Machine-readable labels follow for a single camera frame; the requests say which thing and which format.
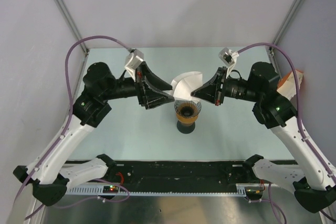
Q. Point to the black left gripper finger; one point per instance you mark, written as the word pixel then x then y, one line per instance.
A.
pixel 154 98
pixel 154 79

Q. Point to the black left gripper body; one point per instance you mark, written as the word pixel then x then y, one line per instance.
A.
pixel 127 87

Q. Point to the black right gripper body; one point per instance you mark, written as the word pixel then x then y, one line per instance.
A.
pixel 237 88

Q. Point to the white paper coffee filter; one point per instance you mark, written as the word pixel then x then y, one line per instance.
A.
pixel 184 84

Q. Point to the smoked glass dripper cone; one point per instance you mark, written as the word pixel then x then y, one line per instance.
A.
pixel 187 109

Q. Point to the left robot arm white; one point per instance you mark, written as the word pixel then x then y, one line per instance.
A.
pixel 50 181

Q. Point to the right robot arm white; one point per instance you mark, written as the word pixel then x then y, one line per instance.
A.
pixel 312 184

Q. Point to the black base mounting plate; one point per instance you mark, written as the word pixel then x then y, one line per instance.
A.
pixel 181 175

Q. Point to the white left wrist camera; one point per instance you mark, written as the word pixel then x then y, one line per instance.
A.
pixel 132 61

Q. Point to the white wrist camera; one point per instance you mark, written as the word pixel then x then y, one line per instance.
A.
pixel 132 61
pixel 229 58

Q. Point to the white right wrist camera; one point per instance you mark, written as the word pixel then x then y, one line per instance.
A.
pixel 229 58

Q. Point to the grey slotted cable duct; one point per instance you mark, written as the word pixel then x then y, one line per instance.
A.
pixel 109 190

